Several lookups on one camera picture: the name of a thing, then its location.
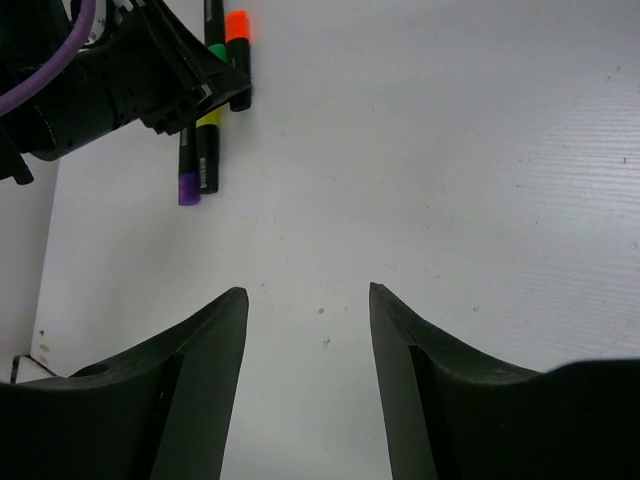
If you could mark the yellow cap black highlighter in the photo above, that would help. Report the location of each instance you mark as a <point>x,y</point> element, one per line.
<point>208,151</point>

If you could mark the orange cap black highlighter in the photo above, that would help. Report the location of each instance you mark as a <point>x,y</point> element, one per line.
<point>238,48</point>

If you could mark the green cap black highlighter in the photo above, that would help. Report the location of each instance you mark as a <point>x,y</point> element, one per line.
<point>214,28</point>

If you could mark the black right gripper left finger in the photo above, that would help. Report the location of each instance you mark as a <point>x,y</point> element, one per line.
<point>159,410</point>

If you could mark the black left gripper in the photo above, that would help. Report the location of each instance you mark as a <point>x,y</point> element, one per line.
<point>137,63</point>

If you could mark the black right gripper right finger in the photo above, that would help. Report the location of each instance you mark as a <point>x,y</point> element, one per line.
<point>453,412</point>

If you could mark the purple cap black highlighter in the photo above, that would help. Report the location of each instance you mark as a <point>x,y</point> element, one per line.
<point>188,168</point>

